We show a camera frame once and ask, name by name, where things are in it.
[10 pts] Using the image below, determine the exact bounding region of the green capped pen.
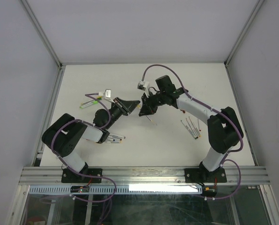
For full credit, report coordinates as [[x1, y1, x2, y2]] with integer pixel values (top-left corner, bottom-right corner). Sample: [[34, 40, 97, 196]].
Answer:
[[80, 100, 98, 109]]

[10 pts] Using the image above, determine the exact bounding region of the aluminium front rail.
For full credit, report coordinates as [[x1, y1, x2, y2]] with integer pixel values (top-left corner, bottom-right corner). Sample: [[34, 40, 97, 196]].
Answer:
[[19, 165, 271, 186]]

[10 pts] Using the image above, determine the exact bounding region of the yellow capped pen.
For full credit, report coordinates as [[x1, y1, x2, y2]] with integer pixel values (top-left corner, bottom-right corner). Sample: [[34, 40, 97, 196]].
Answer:
[[81, 96, 102, 105]]

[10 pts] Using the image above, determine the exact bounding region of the red brown capped pen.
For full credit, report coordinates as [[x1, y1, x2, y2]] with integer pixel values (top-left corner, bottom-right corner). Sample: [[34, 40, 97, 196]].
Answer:
[[186, 118, 198, 139]]

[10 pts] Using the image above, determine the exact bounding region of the opened yellow pen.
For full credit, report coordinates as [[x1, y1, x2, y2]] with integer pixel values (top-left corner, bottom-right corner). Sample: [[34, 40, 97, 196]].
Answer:
[[189, 117, 201, 138]]

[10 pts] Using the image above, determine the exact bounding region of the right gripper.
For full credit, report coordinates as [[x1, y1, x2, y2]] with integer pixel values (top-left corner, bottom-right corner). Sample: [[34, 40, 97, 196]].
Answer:
[[139, 91, 166, 116]]

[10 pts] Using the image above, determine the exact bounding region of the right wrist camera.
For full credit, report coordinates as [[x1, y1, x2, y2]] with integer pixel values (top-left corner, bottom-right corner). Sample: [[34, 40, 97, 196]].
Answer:
[[137, 81, 150, 91]]

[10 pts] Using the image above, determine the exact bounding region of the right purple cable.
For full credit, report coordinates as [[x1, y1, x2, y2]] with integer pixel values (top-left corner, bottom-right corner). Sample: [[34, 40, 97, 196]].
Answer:
[[142, 64, 245, 201]]

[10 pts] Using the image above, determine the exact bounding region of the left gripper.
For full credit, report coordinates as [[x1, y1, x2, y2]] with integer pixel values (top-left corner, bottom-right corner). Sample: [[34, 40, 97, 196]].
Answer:
[[104, 97, 139, 129]]

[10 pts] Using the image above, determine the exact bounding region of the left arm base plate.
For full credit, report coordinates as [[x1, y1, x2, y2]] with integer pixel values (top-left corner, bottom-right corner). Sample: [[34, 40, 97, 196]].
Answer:
[[61, 167, 103, 184]]

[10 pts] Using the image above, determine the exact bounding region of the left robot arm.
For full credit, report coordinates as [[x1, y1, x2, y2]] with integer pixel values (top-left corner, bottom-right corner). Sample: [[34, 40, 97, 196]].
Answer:
[[41, 97, 140, 182]]

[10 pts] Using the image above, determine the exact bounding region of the right frame post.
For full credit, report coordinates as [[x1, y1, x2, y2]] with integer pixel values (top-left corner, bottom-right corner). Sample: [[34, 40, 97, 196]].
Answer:
[[224, 0, 265, 68]]

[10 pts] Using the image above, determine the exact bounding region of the pile of capped pens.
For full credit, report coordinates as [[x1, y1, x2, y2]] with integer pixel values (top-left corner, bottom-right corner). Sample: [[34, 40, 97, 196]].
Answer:
[[104, 134, 126, 143]]

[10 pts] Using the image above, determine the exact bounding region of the slotted cable duct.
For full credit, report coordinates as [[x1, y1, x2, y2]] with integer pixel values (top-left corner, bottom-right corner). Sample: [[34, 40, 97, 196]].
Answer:
[[29, 184, 202, 195]]

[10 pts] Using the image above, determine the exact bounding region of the left frame post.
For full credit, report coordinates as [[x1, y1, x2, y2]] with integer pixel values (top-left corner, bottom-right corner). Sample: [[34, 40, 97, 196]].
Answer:
[[19, 0, 62, 69]]

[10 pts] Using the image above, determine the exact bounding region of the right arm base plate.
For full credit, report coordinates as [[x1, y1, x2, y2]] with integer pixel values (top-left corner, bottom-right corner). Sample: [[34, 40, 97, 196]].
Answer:
[[184, 167, 227, 183]]

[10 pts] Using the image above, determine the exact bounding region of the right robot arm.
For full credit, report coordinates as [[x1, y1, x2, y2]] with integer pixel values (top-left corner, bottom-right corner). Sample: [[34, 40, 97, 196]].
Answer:
[[137, 75, 243, 181]]

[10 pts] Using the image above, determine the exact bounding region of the frame post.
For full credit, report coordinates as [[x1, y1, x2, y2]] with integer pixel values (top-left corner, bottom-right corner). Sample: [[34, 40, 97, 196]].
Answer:
[[224, 0, 265, 68], [19, 0, 62, 69]]

